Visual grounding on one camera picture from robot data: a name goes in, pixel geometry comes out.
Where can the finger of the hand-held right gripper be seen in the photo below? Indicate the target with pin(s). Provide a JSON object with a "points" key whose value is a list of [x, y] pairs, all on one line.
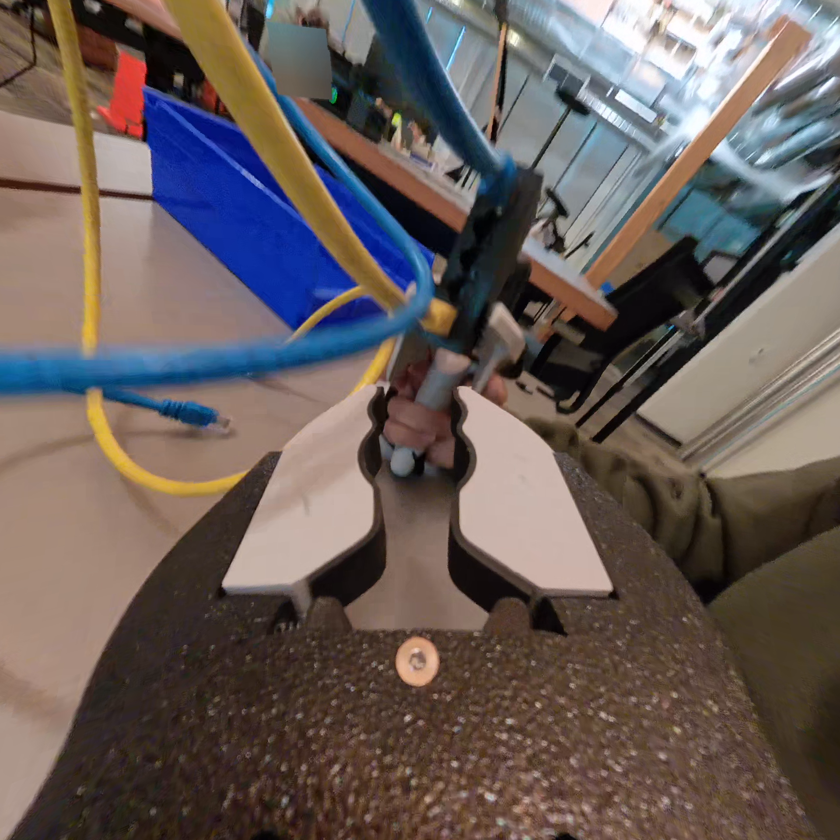
{"points": [[504, 344], [405, 354]]}

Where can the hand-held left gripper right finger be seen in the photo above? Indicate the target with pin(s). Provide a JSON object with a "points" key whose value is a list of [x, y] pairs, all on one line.
{"points": [[525, 512]]}

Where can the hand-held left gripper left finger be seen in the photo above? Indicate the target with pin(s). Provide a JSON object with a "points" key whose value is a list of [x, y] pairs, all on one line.
{"points": [[308, 499]]}

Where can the black ethernet port box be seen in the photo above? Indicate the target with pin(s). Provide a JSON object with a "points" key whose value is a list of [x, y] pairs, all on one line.
{"points": [[492, 249]]}

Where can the person's right forearm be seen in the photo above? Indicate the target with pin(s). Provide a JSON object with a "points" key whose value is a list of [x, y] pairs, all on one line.
{"points": [[623, 479]]}

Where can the person's right hand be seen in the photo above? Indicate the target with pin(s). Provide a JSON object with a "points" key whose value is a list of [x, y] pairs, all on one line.
{"points": [[407, 426]]}

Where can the black chair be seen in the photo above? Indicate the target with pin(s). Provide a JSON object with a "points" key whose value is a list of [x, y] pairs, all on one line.
{"points": [[656, 282]]}

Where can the wooden workbench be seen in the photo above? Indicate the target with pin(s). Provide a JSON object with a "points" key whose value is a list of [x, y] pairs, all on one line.
{"points": [[394, 172]]}

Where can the blue plastic bin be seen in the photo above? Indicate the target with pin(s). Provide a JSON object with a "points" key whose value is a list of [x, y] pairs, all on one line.
{"points": [[223, 197]]}

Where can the white cabinet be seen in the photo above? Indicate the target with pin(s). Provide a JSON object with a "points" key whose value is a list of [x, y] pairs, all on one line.
{"points": [[754, 341]]}

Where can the slim wooden beam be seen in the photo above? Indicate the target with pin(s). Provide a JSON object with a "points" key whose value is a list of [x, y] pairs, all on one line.
{"points": [[695, 151]]}

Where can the orange plastic object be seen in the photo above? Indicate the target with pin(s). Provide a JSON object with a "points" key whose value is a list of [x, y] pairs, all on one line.
{"points": [[128, 92]]}

